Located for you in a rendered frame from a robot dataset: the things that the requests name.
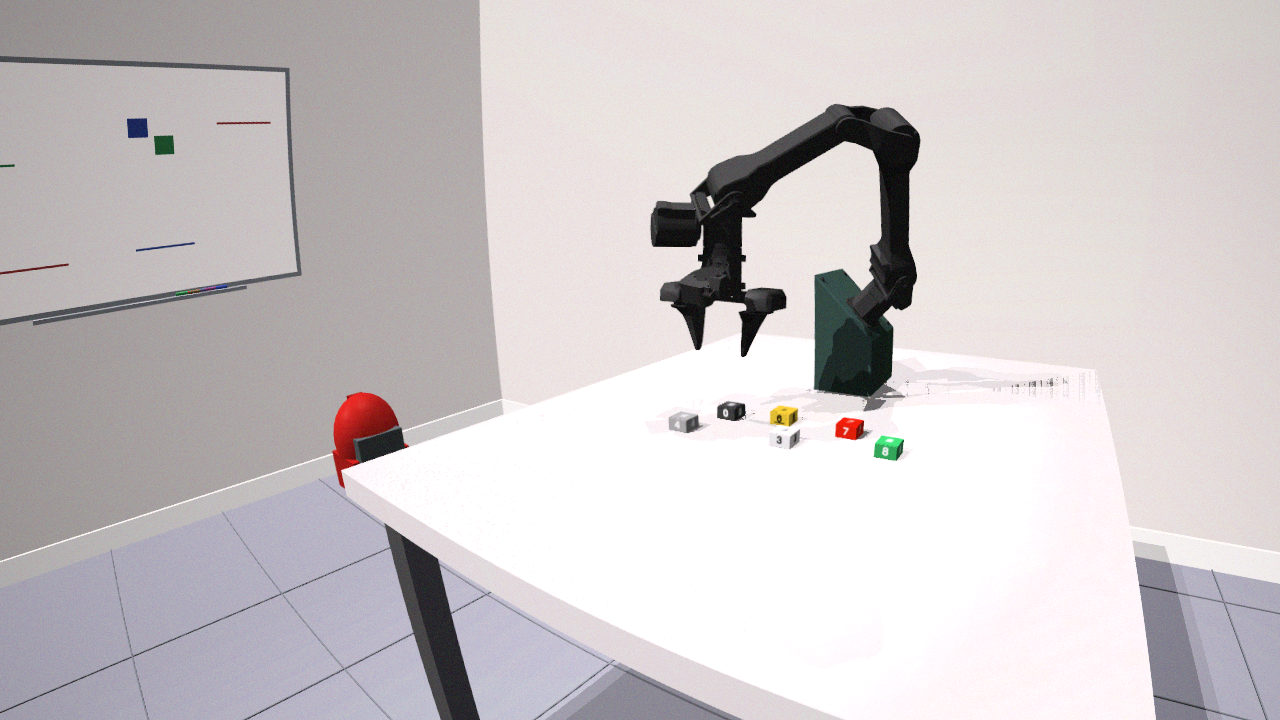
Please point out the yellow block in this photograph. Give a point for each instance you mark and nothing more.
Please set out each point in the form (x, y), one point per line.
(784, 416)

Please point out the green block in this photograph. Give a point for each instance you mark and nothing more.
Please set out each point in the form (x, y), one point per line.
(889, 448)

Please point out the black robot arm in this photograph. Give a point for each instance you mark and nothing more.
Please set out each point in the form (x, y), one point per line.
(737, 184)

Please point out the red block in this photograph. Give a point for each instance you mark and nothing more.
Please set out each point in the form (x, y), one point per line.
(849, 428)

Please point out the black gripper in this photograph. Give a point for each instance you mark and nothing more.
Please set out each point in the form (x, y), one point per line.
(759, 302)

